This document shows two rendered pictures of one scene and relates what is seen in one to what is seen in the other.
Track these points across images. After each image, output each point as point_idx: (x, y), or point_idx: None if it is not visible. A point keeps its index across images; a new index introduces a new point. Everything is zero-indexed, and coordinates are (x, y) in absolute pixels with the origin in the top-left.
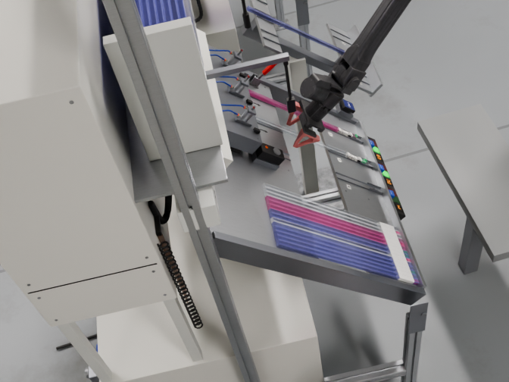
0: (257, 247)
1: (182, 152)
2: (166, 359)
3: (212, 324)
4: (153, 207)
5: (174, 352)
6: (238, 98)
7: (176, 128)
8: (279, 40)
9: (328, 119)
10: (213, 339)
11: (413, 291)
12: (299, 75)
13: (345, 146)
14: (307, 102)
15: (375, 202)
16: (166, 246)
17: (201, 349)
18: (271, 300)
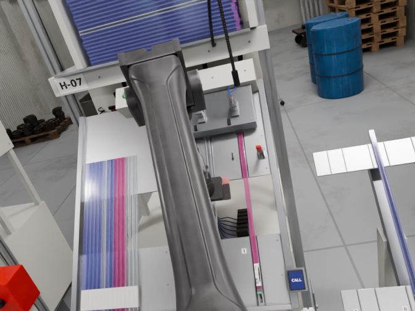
0: (78, 145)
1: (30, 28)
2: (154, 203)
3: (161, 219)
4: (113, 95)
5: (155, 205)
6: (194, 118)
7: (35, 17)
8: (383, 197)
9: (270, 253)
10: (151, 219)
11: (71, 303)
12: (380, 252)
13: (236, 271)
14: (220, 185)
15: (166, 294)
16: (97, 110)
17: (149, 215)
18: (157, 246)
